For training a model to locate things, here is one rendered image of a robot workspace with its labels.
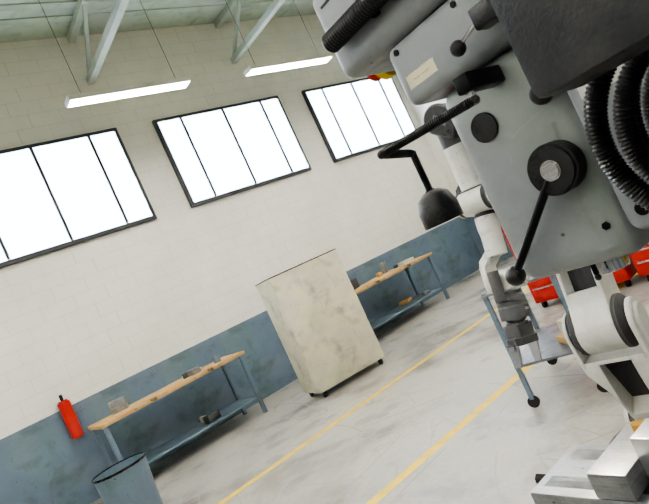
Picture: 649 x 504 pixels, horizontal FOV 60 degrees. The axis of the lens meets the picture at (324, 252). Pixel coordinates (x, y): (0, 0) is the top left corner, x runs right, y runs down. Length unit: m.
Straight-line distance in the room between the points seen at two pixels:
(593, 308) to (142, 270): 7.41
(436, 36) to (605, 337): 1.00
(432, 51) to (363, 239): 9.72
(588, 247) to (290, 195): 9.22
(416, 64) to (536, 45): 0.41
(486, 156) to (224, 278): 8.15
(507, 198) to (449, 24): 0.26
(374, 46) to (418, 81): 0.10
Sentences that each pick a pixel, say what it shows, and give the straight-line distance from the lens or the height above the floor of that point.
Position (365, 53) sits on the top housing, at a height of 1.75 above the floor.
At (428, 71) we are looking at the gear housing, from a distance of 0.88.
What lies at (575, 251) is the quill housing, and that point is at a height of 1.34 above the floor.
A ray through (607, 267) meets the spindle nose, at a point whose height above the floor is 1.29.
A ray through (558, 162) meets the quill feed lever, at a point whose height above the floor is 1.46.
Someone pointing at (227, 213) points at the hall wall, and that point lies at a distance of 9.25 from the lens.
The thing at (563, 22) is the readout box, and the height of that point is 1.56.
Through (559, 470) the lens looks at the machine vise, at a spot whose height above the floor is 0.99.
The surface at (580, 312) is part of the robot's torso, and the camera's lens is 1.64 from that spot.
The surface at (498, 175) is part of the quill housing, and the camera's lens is 0.87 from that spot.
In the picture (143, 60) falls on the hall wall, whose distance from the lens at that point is 9.96.
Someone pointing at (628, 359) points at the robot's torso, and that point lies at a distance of 1.67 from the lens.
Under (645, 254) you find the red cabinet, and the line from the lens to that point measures 6.13.
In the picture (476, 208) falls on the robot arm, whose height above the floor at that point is 1.43.
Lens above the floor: 1.47
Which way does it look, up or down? 1 degrees up
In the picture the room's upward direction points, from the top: 25 degrees counter-clockwise
